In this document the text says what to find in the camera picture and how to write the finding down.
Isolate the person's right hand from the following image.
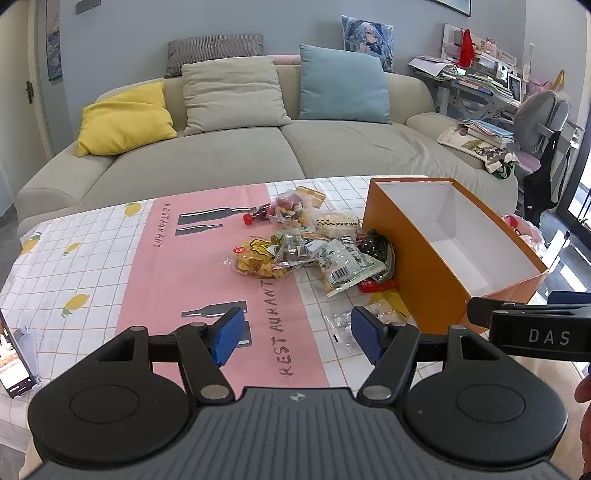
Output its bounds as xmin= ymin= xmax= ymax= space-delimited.
xmin=575 ymin=364 xmax=591 ymax=462

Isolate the clear bag of white balls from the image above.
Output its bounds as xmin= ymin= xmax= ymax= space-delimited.
xmin=318 ymin=235 xmax=389 ymax=297

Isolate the yellow chips bag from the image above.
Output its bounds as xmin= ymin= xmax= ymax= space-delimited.
xmin=225 ymin=235 xmax=296 ymax=281

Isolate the white checker-label snack packet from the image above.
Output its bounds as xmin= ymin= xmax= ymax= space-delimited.
xmin=314 ymin=210 xmax=362 ymax=237

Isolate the grey office chair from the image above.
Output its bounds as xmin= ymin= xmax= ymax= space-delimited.
xmin=512 ymin=90 xmax=571 ymax=174

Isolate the dark picture frame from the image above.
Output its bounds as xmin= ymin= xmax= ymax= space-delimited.
xmin=436 ymin=0 xmax=472 ymax=17

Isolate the small clear snack packet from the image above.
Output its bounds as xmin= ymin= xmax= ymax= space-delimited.
xmin=323 ymin=309 xmax=358 ymax=344

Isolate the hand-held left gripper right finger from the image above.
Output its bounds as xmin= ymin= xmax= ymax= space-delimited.
xmin=350 ymin=305 xmax=509 ymax=402

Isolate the stack of books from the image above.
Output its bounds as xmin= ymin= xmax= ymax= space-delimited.
xmin=457 ymin=119 xmax=515 ymax=148

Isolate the grey desk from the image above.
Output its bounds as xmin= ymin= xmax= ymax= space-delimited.
xmin=434 ymin=74 xmax=522 ymax=125

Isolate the printed figure pillow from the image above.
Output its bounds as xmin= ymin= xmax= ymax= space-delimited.
xmin=341 ymin=15 xmax=397 ymax=73

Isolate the colourful candy bag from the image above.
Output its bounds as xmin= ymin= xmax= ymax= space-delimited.
xmin=270 ymin=190 xmax=315 ymax=229

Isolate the black garment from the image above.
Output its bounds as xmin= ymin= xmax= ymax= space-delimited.
xmin=522 ymin=124 xmax=571 ymax=227

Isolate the printed white tote bag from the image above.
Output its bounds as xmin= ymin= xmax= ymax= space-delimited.
xmin=436 ymin=124 xmax=520 ymax=178

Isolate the clear brown snack packet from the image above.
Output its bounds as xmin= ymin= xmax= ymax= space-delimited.
xmin=272 ymin=230 xmax=331 ymax=271

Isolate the grey checkered pillow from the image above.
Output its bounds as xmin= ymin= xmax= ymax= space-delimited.
xmin=165 ymin=34 xmax=265 ymax=78

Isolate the yellow patterned snack packet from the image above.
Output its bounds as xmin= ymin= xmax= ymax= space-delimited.
xmin=295 ymin=185 xmax=327 ymax=208

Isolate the light blue pillow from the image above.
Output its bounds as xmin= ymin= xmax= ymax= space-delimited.
xmin=298 ymin=44 xmax=393 ymax=124

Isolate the smartphone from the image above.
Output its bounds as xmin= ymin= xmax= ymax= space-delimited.
xmin=0 ymin=309 xmax=40 ymax=400

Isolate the yellow pillow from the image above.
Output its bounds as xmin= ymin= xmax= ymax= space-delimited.
xmin=75 ymin=82 xmax=178 ymax=158

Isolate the yellow red snack packet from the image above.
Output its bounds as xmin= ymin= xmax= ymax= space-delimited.
xmin=358 ymin=278 xmax=411 ymax=326

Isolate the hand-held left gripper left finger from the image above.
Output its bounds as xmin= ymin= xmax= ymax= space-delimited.
xmin=85 ymin=307 xmax=247 ymax=402

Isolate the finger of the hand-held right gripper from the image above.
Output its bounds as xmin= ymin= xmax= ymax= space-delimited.
xmin=466 ymin=296 xmax=550 ymax=326
xmin=549 ymin=290 xmax=591 ymax=307

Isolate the dark green snack packet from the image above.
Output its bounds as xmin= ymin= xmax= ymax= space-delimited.
xmin=355 ymin=228 xmax=395 ymax=282

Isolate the beige pillow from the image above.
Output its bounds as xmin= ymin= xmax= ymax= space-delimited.
xmin=181 ymin=60 xmax=294 ymax=137

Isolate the red figure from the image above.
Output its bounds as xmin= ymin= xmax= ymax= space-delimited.
xmin=458 ymin=29 xmax=476 ymax=66

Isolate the wall poster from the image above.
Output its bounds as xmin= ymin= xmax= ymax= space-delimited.
xmin=46 ymin=0 xmax=63 ymax=81

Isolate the orange cardboard box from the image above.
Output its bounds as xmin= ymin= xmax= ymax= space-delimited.
xmin=361 ymin=178 xmax=550 ymax=335

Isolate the beige fabric sofa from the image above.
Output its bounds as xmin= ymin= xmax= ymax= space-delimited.
xmin=16 ymin=53 xmax=520 ymax=232

